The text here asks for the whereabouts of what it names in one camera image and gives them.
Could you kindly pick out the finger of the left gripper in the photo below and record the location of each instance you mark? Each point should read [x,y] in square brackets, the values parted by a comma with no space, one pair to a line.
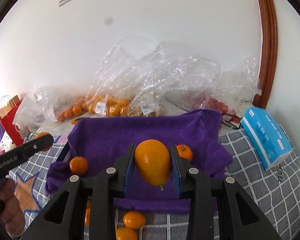
[30,148]

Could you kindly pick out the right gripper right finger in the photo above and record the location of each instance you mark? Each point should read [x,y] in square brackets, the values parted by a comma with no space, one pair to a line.
[238,215]

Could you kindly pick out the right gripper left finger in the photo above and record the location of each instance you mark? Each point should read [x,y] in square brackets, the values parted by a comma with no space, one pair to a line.
[63,217]

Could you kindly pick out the large orange mandarin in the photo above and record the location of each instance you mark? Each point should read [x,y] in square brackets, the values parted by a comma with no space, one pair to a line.
[78,166]
[44,141]

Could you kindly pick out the small orange fruit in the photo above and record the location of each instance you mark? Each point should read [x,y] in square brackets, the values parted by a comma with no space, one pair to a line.
[134,220]

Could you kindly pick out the oval orange kumquat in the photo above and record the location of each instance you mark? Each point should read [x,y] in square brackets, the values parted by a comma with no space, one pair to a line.
[153,162]

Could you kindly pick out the small orange with stem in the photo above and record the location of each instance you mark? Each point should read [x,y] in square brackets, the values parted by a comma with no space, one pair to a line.
[125,233]

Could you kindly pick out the small orange tangerine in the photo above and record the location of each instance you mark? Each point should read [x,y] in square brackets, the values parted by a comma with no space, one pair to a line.
[185,152]

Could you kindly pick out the person's left hand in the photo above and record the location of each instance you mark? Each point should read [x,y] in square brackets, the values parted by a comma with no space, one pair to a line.
[12,217]

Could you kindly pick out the white plastic shopping bag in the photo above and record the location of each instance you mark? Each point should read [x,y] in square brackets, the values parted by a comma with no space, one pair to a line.
[31,115]

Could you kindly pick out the red paper shopping bag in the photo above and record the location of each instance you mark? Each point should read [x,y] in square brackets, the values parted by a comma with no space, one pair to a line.
[7,114]

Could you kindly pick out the clear bag of tangerines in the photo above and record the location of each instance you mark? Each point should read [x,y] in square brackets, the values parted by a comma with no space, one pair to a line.
[54,101]

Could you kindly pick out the grey checked table cloth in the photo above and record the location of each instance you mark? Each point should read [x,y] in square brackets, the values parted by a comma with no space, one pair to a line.
[275,191]

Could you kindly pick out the blue tissue pack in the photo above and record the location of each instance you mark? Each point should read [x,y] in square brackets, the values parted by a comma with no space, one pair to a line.
[268,138]

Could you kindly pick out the clear bag of kumquats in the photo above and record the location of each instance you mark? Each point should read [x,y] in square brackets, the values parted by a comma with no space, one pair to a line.
[116,83]

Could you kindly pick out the large crumpled clear bag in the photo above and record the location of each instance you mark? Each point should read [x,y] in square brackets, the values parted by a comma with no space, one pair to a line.
[172,83]

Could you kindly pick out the brown wooden door frame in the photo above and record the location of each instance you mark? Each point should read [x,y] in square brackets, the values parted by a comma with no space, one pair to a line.
[269,50]

